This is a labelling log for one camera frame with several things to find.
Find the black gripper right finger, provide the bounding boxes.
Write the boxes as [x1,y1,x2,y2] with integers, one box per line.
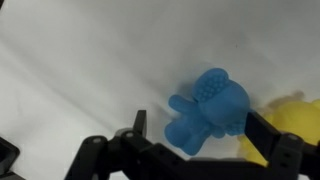
[244,111,320,180]

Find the yellow animal toy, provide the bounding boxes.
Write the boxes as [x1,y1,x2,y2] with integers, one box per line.
[237,99,320,168]

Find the blue elephant toy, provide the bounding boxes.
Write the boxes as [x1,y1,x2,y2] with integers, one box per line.
[164,67,252,157]

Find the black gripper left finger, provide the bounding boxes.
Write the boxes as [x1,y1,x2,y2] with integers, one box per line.
[64,109,188,180]

